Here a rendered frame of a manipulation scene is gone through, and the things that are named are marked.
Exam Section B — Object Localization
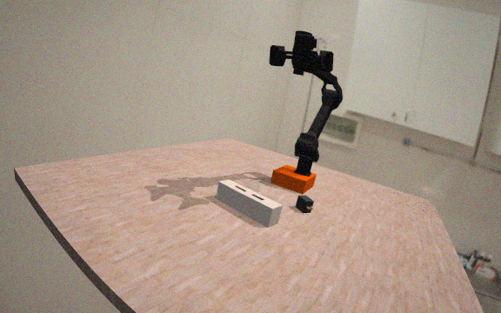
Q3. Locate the black two-prong plug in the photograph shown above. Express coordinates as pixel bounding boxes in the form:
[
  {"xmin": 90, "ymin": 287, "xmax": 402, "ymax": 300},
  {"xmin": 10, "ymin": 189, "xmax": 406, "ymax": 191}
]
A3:
[{"xmin": 295, "ymin": 195, "xmax": 314, "ymax": 213}]

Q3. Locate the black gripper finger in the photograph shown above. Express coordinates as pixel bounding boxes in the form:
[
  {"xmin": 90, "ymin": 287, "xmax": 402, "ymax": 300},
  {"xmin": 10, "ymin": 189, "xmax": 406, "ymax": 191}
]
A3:
[
  {"xmin": 273, "ymin": 45, "xmax": 287, "ymax": 66},
  {"xmin": 318, "ymin": 50, "xmax": 330, "ymax": 71}
]

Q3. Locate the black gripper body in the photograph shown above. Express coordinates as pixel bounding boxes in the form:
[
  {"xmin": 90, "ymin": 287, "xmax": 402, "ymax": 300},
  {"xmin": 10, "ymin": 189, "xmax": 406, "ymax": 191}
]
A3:
[{"xmin": 269, "ymin": 45, "xmax": 334, "ymax": 72}]

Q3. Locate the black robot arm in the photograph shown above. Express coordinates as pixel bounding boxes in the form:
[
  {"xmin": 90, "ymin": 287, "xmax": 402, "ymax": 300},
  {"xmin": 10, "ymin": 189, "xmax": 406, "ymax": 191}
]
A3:
[{"xmin": 292, "ymin": 30, "xmax": 343, "ymax": 176}]

